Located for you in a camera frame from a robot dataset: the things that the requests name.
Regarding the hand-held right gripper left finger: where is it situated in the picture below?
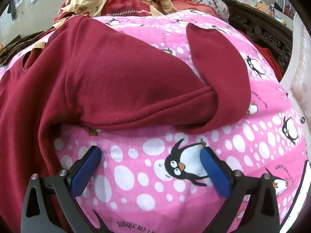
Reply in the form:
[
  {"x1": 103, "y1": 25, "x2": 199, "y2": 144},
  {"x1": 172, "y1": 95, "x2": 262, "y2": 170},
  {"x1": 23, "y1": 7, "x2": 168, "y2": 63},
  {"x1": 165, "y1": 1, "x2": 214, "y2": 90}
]
[{"x1": 21, "y1": 146, "x2": 102, "y2": 233}]

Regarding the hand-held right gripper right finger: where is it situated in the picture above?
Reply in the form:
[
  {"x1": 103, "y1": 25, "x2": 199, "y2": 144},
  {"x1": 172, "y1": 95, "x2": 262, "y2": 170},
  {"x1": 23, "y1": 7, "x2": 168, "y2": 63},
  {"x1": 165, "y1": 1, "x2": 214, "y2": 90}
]
[{"x1": 200, "y1": 147, "x2": 281, "y2": 233}]

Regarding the maroon sweater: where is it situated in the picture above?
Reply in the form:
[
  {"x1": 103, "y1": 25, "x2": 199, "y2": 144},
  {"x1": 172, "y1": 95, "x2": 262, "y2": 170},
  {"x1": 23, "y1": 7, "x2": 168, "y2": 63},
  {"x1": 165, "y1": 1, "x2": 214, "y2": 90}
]
[{"x1": 0, "y1": 15, "x2": 252, "y2": 233}]

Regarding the pink penguin printed blanket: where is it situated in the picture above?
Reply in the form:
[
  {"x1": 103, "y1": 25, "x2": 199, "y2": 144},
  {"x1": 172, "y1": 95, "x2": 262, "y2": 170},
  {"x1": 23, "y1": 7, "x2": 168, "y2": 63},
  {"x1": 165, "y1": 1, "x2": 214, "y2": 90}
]
[{"x1": 0, "y1": 9, "x2": 311, "y2": 233}]

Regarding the brown textured cloth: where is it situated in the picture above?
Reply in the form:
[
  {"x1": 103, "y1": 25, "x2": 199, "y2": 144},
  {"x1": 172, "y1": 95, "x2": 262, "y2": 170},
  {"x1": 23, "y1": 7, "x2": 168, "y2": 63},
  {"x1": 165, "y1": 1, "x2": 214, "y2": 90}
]
[{"x1": 0, "y1": 31, "x2": 52, "y2": 66}]

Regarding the dark carved wooden headboard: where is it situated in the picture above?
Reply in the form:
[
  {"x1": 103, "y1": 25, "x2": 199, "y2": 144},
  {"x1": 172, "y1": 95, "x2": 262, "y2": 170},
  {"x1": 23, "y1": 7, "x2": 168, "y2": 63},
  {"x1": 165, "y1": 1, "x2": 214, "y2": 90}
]
[{"x1": 221, "y1": 0, "x2": 293, "y2": 66}]

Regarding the dark comb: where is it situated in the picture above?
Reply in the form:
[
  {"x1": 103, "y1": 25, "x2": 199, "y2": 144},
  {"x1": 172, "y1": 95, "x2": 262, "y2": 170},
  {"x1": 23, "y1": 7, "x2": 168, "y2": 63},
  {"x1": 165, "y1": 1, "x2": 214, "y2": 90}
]
[{"x1": 110, "y1": 6, "x2": 138, "y2": 17}]

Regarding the orange floral quilt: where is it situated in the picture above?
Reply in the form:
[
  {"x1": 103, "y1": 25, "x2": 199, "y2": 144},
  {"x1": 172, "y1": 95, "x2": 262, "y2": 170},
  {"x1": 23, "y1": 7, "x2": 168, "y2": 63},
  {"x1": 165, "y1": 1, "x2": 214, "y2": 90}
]
[{"x1": 58, "y1": 0, "x2": 178, "y2": 23}]

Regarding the coral red cloth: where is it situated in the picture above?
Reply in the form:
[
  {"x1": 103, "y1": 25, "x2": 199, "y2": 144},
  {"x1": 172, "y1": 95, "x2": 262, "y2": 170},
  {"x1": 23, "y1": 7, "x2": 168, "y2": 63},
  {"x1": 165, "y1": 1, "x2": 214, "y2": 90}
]
[{"x1": 170, "y1": 0, "x2": 219, "y2": 12}]

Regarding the white upholstered bed frame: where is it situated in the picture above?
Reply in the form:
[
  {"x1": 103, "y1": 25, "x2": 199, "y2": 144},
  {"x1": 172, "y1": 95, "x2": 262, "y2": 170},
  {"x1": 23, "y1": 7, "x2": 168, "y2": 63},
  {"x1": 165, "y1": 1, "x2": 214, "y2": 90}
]
[{"x1": 279, "y1": 12, "x2": 311, "y2": 233}]

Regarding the dark wall-hung item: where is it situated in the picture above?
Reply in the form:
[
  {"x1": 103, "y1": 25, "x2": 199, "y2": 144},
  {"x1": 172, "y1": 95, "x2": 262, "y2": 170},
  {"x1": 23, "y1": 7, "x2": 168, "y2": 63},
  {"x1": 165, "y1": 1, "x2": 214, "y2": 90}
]
[{"x1": 7, "y1": 0, "x2": 16, "y2": 21}]

